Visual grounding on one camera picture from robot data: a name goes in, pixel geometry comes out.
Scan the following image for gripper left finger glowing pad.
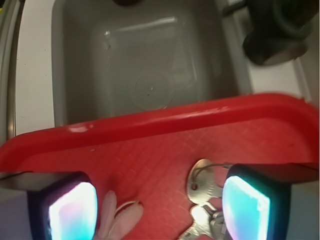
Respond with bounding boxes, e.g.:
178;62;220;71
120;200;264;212
0;171;98;240

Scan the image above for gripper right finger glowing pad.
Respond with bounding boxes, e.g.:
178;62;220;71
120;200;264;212
222;163;320;240

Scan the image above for silver keys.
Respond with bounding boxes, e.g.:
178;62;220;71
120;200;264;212
179;158;232;240

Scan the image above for pink plush bunny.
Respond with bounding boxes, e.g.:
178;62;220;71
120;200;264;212
94;190;144;240

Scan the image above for orange plastic tray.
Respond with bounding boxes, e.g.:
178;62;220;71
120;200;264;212
0;93;320;240

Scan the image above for grey plastic sink basin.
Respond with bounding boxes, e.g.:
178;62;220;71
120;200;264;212
51;0;253;126

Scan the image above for grey toy faucet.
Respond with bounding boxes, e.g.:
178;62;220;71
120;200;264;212
222;0;320;66

